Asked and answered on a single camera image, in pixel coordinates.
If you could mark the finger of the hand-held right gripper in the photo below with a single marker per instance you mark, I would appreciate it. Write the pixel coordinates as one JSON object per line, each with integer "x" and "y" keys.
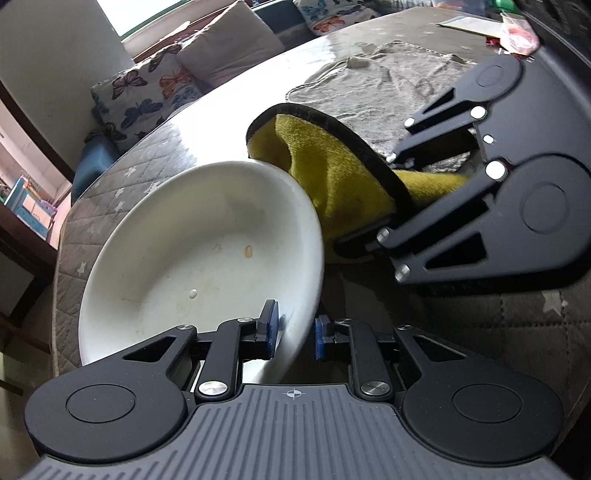
{"x": 431, "y": 136}
{"x": 434, "y": 207}

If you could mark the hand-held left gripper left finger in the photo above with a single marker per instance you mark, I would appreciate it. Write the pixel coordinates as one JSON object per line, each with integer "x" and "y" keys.
{"x": 272, "y": 333}

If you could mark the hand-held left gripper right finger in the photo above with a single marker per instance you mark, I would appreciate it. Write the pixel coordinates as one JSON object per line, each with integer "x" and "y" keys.
{"x": 319, "y": 338}

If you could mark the yellow cloth with black edge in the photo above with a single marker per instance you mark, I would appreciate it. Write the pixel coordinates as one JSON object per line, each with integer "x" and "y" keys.
{"x": 341, "y": 184}

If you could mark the large white bowl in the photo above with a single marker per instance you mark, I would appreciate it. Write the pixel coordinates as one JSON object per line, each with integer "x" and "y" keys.
{"x": 184, "y": 258}

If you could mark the grey towel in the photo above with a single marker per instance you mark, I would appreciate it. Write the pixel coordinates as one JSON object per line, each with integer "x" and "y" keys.
{"x": 392, "y": 87}

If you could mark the clear plastic bag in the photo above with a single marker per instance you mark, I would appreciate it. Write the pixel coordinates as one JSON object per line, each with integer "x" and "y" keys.
{"x": 519, "y": 39}

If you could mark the white flat paper box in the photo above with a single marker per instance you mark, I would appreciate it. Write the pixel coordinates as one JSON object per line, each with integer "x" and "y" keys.
{"x": 471, "y": 25}

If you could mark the green container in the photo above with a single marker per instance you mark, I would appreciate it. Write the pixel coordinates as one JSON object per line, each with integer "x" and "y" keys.
{"x": 506, "y": 4}

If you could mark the small butterfly print cushion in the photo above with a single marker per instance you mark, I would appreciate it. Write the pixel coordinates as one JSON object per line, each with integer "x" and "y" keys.
{"x": 328, "y": 16}

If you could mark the grey quilted star tablecloth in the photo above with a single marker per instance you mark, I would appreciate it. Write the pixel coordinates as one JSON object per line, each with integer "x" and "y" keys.
{"x": 138, "y": 157}

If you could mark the beige cushion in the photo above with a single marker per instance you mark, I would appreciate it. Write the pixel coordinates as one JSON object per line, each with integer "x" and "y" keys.
{"x": 231, "y": 41}

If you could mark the blue sofa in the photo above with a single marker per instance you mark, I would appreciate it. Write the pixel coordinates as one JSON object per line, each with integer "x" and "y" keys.
{"x": 94, "y": 161}

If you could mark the large butterfly print cushion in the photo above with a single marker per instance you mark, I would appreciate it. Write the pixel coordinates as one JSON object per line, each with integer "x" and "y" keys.
{"x": 138, "y": 97}

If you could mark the blue children's cabinet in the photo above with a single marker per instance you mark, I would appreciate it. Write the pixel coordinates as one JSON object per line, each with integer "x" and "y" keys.
{"x": 27, "y": 207}

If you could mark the green framed window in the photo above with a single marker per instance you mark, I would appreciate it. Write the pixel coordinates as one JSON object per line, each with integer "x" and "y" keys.
{"x": 152, "y": 14}

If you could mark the dark wooden door frame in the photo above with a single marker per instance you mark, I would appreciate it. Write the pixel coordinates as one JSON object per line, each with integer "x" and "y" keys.
{"x": 41, "y": 143}

